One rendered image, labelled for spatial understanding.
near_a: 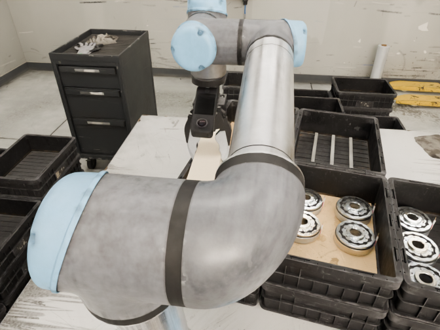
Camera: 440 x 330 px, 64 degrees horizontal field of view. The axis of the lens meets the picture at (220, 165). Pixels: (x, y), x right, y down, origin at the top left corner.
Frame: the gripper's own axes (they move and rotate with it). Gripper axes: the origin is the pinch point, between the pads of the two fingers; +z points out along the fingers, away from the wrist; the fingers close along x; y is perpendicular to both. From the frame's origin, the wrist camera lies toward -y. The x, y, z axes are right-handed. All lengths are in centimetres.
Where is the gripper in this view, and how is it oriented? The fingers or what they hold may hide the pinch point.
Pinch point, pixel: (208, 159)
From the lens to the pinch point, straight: 83.9
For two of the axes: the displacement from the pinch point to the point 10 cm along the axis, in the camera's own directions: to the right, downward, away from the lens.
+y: 1.2, -5.6, 8.2
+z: 0.0, 8.2, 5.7
